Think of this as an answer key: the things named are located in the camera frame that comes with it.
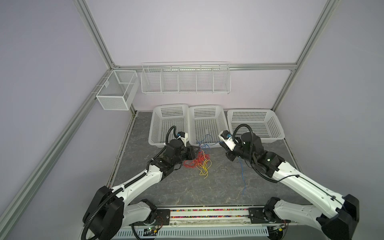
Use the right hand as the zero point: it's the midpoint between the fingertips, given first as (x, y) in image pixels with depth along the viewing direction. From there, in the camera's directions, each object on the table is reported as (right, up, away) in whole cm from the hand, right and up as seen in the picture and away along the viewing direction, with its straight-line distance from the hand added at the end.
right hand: (222, 143), depth 74 cm
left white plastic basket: (-38, +16, +42) cm, 58 cm away
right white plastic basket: (+37, +11, +38) cm, 54 cm away
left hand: (-12, -5, +6) cm, 15 cm away
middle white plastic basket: (-6, +11, +38) cm, 40 cm away
